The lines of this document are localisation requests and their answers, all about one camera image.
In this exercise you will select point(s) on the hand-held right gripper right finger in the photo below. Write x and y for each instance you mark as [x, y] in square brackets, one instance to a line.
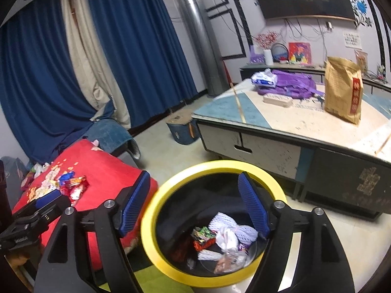
[253, 204]

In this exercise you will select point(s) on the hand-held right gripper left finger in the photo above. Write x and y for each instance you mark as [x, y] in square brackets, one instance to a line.
[134, 203]

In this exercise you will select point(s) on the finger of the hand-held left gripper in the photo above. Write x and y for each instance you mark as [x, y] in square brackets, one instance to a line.
[45, 197]
[58, 206]

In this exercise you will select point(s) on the yellow-rimmed black trash bin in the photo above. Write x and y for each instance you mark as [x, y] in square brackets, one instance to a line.
[151, 213]

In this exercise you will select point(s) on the red white snack wrapper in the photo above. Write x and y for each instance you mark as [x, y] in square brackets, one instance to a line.
[78, 190]

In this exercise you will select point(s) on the blue wrapper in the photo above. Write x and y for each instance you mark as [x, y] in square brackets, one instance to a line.
[67, 177]

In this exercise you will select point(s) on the large white foam net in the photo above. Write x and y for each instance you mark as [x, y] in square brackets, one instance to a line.
[220, 219]

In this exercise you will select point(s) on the purple snack wrapper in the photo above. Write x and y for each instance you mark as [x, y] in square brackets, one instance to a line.
[243, 245]

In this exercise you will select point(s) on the white plastic bag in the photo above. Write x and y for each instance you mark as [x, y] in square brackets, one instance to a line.
[226, 238]

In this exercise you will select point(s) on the dark green candy wrapper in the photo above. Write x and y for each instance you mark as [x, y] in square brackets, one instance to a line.
[203, 233]

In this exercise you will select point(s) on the clear plastic food wrapper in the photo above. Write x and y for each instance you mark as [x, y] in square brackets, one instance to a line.
[229, 262]

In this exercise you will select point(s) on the red candy wrapper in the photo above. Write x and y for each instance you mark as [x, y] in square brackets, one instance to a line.
[204, 244]

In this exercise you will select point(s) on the orange-red plastic bag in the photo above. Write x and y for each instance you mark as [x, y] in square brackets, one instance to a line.
[181, 250]

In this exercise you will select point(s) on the small white foam net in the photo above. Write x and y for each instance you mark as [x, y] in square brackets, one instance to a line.
[209, 255]

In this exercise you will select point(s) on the person's left forearm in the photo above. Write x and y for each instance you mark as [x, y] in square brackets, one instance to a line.
[18, 261]

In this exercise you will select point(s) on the white crumpled cloth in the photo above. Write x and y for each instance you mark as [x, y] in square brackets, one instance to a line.
[39, 168]

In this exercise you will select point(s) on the red floral blanket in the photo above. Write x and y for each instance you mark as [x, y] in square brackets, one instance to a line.
[104, 177]

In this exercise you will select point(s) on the grey pillow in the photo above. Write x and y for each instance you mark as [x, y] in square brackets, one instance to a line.
[12, 174]

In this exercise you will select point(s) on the green cushion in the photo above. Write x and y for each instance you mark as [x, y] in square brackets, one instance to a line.
[143, 276]

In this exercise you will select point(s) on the blue quilted sofa cover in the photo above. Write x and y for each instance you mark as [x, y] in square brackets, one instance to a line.
[107, 134]

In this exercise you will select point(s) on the blue storage stool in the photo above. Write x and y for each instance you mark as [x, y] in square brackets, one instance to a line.
[181, 128]

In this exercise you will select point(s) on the white and blue coffee table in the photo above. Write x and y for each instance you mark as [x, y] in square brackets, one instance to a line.
[305, 122]

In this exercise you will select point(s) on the white power strip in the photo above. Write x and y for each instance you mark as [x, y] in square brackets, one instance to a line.
[278, 100]

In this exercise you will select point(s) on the dark blue curtain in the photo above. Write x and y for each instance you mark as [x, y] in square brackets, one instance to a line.
[39, 82]
[140, 45]

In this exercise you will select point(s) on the white blue tissue pack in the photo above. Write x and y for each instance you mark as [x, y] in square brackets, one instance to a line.
[264, 78]

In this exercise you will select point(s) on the purple backpack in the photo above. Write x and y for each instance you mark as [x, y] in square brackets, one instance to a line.
[296, 82]

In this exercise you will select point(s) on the brown paper bag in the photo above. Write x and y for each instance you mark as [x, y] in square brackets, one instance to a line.
[339, 88]

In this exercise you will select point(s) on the white vase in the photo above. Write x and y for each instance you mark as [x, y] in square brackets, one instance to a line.
[268, 57]

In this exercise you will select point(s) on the purple gift box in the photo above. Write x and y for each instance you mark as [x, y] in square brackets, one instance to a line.
[256, 55]

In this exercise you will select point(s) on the beige curtain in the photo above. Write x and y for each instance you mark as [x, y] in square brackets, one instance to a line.
[88, 52]

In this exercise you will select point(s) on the round dark framed ornament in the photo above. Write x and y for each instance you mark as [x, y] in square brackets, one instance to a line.
[279, 52]

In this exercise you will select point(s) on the colourful painting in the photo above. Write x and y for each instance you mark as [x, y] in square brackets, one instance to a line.
[299, 53]

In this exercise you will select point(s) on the dark television stand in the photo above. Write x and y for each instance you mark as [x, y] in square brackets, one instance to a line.
[375, 88]

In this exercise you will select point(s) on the silver tower air conditioner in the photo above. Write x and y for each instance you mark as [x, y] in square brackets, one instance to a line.
[201, 42]

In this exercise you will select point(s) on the clear snack packet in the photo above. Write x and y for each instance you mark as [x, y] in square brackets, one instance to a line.
[361, 61]

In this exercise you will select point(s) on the white paper wall notice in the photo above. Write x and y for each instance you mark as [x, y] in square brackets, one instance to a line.
[352, 40]

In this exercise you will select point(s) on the wall socket with charger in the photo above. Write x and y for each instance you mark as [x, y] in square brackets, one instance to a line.
[329, 25]

